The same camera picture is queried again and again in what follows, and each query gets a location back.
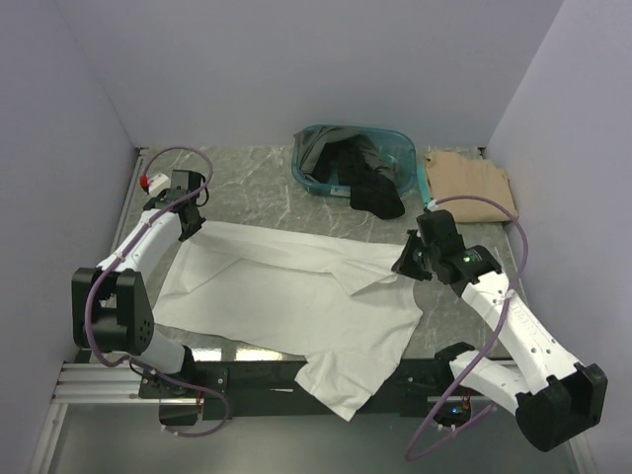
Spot white t shirt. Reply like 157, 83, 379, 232
154, 222, 422, 420

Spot folded tan t shirt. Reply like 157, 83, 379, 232
423, 151, 518, 223

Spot black t shirt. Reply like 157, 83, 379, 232
315, 140, 408, 220

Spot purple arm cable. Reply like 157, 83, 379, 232
404, 195, 530, 461
84, 145, 233, 438

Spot grey t shirt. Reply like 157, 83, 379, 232
295, 125, 396, 186

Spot black base crossbar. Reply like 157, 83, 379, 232
138, 358, 453, 421

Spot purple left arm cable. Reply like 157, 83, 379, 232
84, 145, 233, 438

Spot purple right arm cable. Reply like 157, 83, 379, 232
404, 195, 530, 461

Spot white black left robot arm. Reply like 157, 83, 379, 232
71, 170, 209, 397

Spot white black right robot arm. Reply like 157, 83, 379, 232
393, 209, 608, 452

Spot teal plastic basket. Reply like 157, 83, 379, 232
290, 124, 417, 198

